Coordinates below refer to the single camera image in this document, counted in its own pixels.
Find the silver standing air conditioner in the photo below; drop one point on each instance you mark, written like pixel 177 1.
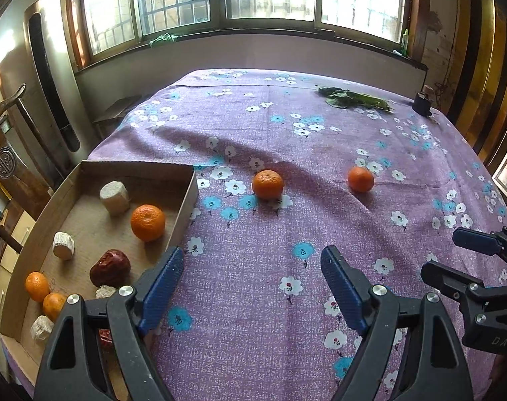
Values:
pixel 65 71

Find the small dark bottle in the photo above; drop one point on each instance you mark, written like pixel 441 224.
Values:
pixel 421 103

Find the red jujube date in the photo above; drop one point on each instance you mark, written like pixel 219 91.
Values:
pixel 105 338
pixel 110 268

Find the green leafy vegetable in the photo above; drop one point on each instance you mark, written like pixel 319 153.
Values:
pixel 353 99

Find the cream drawer cabinet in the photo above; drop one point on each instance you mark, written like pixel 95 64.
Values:
pixel 9 267

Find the orange tangerine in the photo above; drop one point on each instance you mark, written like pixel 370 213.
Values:
pixel 361 178
pixel 148 222
pixel 37 286
pixel 54 305
pixel 268 183

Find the shallow cardboard box tray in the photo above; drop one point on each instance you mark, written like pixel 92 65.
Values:
pixel 90 234

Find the white sugarcane chunk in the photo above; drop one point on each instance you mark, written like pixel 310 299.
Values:
pixel 42 330
pixel 105 291
pixel 114 198
pixel 64 245

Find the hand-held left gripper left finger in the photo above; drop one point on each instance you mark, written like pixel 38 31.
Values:
pixel 166 284

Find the dark wooden chair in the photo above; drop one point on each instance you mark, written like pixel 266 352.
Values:
pixel 11 167

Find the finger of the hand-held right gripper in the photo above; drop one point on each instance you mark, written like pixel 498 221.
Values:
pixel 437 275
pixel 474 240

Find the yellow wooden door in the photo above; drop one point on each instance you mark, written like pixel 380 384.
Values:
pixel 483 71

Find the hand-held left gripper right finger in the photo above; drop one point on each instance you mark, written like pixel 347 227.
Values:
pixel 341 284

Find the purple floral tablecloth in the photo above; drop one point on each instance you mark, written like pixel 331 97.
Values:
pixel 278 133

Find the green cloth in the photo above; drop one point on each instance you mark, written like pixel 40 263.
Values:
pixel 163 39

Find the small green bottle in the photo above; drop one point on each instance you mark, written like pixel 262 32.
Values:
pixel 405 44

